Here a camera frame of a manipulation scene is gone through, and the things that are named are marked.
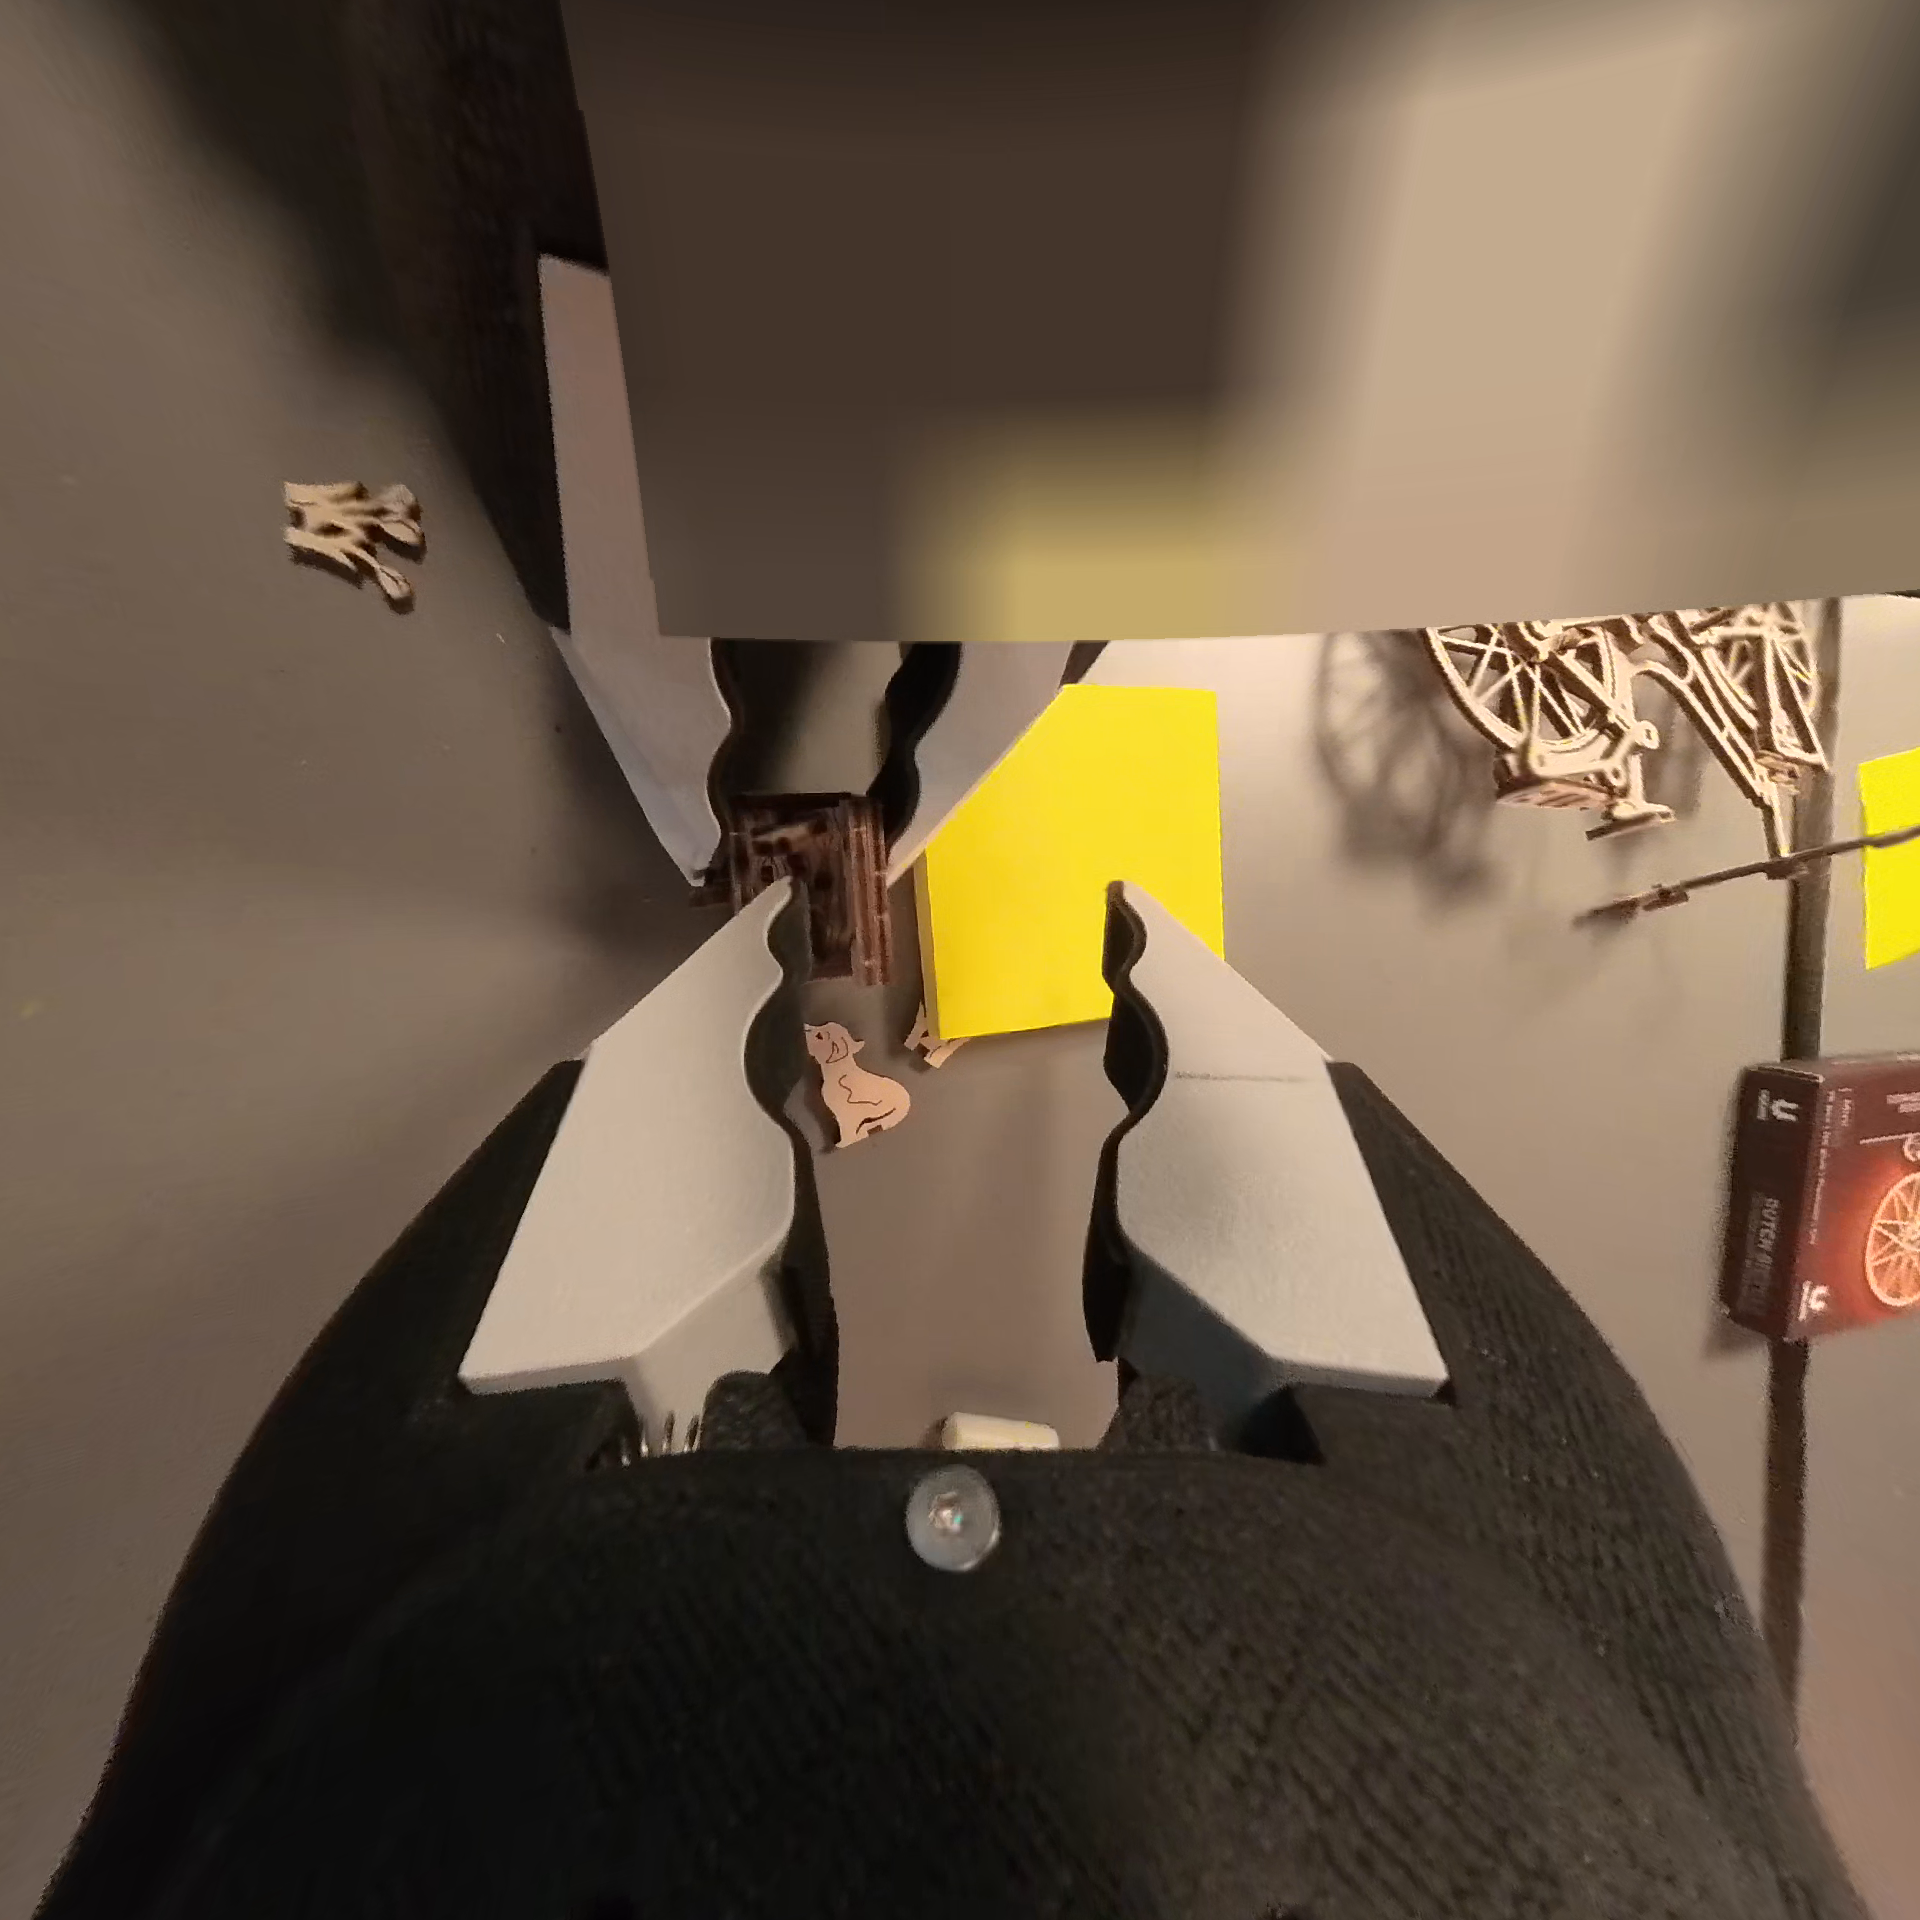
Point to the yellow sticky note pad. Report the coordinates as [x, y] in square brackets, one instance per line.
[1065, 856]

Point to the model kit box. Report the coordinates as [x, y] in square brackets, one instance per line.
[1828, 1200]

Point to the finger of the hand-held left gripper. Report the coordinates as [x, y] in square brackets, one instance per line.
[599, 600]
[1003, 705]

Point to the pale wax stick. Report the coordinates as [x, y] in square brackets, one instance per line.
[992, 1434]

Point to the small wooden figure piece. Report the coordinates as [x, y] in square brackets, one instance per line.
[857, 1092]

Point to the wooden bicycle model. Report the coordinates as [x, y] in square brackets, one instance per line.
[1575, 721]

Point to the small wooden crate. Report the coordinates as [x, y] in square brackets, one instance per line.
[818, 879]

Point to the yellow paper sheet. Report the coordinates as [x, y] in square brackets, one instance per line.
[1894, 868]

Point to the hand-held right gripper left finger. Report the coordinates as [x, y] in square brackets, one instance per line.
[646, 1200]

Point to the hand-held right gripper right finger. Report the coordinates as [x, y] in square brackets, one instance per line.
[1260, 1230]

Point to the small flat wooden part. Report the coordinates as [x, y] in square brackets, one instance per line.
[930, 1039]

